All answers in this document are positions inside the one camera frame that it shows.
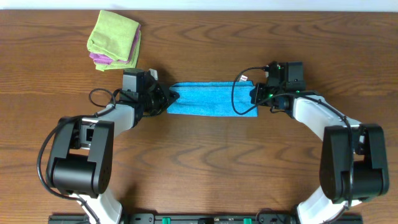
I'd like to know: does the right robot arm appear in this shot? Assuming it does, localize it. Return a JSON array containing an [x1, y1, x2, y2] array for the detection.
[[250, 62, 389, 223]]

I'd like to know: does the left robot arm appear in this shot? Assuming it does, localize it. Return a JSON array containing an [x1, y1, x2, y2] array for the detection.
[[37, 70, 179, 223]]

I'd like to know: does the purple folded cloth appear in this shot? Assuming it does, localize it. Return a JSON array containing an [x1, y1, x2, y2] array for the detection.
[[90, 25, 141, 66]]

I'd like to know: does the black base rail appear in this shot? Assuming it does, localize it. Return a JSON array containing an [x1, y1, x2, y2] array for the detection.
[[48, 213, 363, 224]]

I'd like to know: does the green folded cloth top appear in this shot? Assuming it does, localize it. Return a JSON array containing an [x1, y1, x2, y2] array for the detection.
[[86, 10, 140, 62]]

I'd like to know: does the blue microfiber cloth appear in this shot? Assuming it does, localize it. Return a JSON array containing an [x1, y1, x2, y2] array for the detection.
[[167, 81, 258, 117]]

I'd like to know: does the green folded cloth bottom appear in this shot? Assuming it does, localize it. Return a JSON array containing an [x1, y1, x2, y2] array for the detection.
[[93, 31, 141, 72]]

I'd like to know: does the green folded cloth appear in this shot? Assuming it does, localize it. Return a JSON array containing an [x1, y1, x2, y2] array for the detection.
[[93, 31, 141, 72], [86, 10, 140, 62]]

